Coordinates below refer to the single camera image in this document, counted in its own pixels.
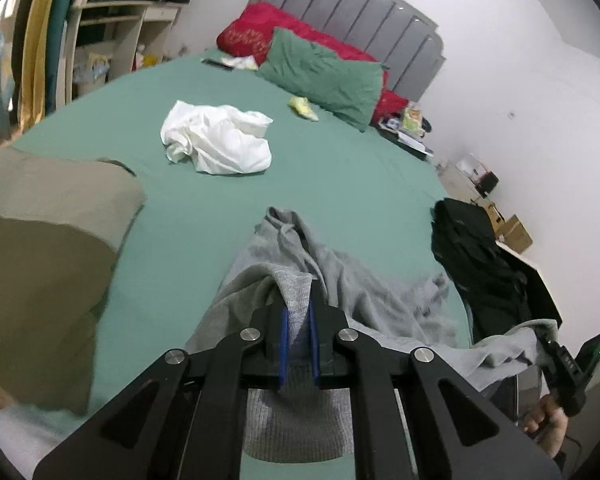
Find red pillow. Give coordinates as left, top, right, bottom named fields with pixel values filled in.
left=216, top=2, right=410, bottom=131

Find yellow small cloth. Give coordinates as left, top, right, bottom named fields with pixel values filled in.
left=288, top=96, right=318, bottom=122

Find cardboard box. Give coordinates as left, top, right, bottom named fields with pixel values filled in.
left=495, top=214, right=533, bottom=254

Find cluttered nightstand items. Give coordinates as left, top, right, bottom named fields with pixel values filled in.
left=376, top=102, right=434, bottom=160

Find beige wooden shelf unit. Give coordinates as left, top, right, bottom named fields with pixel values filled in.
left=55, top=0, right=184, bottom=108

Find khaki folded garment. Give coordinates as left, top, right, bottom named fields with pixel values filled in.
left=0, top=146, right=146, bottom=415

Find white crumpled garment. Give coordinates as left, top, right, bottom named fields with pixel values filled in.
left=160, top=101, right=273, bottom=174

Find white papers by pillow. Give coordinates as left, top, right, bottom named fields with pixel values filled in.
left=221, top=55, right=259, bottom=70

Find green bed sheet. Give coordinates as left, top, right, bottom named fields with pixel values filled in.
left=0, top=56, right=470, bottom=479

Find grey sweatshirt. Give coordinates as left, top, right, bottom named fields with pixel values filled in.
left=185, top=207, right=557, bottom=464

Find grey padded headboard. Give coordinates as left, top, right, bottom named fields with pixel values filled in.
left=249, top=0, right=445, bottom=101

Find teal and yellow curtain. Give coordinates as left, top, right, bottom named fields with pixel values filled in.
left=12, top=0, right=70, bottom=130

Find green pillow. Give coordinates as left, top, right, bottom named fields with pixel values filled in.
left=258, top=27, right=384, bottom=131

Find black garment pile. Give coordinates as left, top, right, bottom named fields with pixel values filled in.
left=431, top=198, right=562, bottom=341

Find person's right hand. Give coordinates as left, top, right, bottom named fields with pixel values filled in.
left=521, top=394, right=569, bottom=458

